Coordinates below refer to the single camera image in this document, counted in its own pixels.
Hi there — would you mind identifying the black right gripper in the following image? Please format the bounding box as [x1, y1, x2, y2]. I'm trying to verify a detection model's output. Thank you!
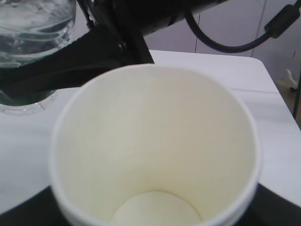
[0, 0, 155, 98]

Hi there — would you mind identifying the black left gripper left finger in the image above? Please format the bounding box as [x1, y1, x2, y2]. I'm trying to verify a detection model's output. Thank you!
[0, 186, 63, 226]

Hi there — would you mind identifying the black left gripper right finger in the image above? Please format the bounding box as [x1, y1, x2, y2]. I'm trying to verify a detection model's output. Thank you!
[244, 184, 301, 226]

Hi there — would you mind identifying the clear water bottle green label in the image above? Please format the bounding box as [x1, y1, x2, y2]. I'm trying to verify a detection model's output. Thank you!
[0, 0, 77, 116]

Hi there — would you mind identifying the white paper cup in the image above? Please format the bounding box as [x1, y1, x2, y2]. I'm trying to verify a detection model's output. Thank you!
[49, 64, 261, 226]

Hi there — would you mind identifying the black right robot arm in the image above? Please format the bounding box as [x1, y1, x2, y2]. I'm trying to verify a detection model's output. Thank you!
[0, 0, 220, 106]

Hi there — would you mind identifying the black right camera cable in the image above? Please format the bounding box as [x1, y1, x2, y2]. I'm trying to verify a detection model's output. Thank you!
[183, 3, 301, 54]

